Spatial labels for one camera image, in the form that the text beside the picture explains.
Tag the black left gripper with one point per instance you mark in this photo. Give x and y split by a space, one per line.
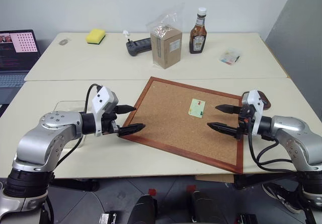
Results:
109 126

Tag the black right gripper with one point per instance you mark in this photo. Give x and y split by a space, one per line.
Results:
245 119

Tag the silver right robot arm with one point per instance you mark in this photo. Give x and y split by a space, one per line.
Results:
289 131

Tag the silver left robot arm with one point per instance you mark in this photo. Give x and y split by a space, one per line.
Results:
50 123

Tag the dark red game pawn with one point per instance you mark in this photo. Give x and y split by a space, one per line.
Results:
200 103

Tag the small green card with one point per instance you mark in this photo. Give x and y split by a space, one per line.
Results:
194 109

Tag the wood-framed cork board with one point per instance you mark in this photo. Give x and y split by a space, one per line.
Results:
163 113

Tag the brown oval object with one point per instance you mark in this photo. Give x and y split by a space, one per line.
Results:
266 102

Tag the flat cardboard piece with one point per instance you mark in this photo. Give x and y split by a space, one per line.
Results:
213 178

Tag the clear plastic tray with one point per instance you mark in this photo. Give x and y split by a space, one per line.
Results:
69 105

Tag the small bag of coloured items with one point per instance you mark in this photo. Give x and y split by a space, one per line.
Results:
229 56

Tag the black table support bar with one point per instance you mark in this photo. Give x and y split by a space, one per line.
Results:
75 184
264 178

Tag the black handheld controller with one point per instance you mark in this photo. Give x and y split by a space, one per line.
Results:
139 46

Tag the brown cardboard box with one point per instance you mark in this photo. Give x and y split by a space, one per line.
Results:
167 49

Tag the small white plastic piece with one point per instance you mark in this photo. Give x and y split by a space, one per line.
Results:
126 34

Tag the brown sauce bottle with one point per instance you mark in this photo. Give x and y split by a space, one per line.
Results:
198 37

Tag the yellow green sponge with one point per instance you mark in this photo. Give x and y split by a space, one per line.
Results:
95 36

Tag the dark rounded shape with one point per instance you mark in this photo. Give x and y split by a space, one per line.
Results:
143 210
201 207

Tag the black white sneaker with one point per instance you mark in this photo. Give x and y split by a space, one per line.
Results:
279 193

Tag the small grey flat object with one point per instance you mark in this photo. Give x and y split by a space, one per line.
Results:
64 41

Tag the clear plastic bag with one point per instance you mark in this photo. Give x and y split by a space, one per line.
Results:
163 18

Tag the grey laptop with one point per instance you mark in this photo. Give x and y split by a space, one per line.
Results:
17 55

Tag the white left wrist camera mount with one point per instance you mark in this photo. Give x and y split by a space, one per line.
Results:
101 100

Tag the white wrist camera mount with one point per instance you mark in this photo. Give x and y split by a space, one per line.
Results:
101 100
256 108

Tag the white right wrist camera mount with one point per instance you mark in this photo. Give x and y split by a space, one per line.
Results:
256 108

